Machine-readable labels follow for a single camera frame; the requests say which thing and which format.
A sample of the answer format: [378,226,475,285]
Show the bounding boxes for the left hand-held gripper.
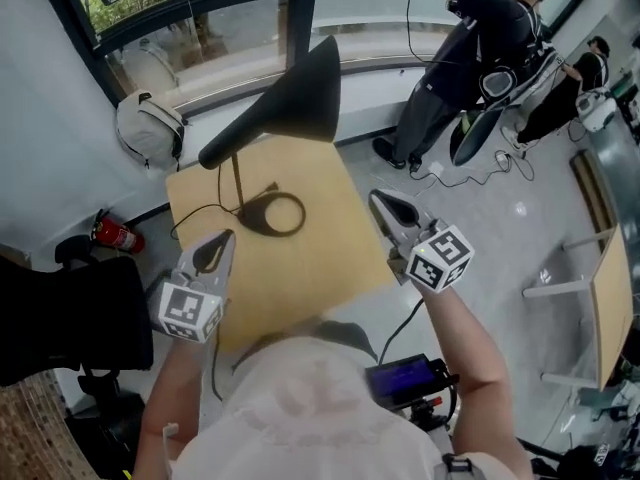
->
[149,229,236,344]

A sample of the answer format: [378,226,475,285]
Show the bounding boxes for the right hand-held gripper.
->
[368,189,475,295]

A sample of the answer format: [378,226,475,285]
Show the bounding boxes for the black desk lamp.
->
[198,35,343,238]

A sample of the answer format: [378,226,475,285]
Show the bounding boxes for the person's left forearm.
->
[132,325,224,480]

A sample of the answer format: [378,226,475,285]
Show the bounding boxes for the person's right forearm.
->
[422,282,534,480]

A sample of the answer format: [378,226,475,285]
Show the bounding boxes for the red fire extinguisher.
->
[91,208,147,256]

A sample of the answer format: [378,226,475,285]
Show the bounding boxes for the black green swivel chair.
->
[449,106,507,167]

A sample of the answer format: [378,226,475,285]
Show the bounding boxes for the black office chair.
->
[0,234,155,480]

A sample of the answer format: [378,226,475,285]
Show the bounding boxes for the grey backpack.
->
[115,90,190,172]

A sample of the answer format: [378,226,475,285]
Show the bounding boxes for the black chest-mounted screen device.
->
[363,352,460,435]

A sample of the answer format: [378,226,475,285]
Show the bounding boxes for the person's white shirt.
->
[169,317,506,480]

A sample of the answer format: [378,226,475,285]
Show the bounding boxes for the white hand-held device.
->
[574,87,618,134]

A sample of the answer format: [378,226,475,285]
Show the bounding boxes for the wooden table white legs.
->
[521,224,637,392]

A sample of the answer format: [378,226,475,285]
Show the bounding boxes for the brown woven mat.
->
[0,369,87,480]

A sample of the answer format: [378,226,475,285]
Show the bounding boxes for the black lamp power cable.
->
[169,160,279,242]

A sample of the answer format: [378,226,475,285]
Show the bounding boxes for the black floor cable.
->
[408,150,535,190]

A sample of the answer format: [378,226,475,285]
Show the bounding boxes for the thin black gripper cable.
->
[208,312,225,402]

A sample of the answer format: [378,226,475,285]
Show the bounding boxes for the black device cable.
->
[378,297,426,365]

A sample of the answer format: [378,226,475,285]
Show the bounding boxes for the hanging black cable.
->
[405,0,464,67]

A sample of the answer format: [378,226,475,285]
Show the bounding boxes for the black window frame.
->
[37,0,322,100]

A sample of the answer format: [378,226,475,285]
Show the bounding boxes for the grey strap buckle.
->
[441,452,475,480]

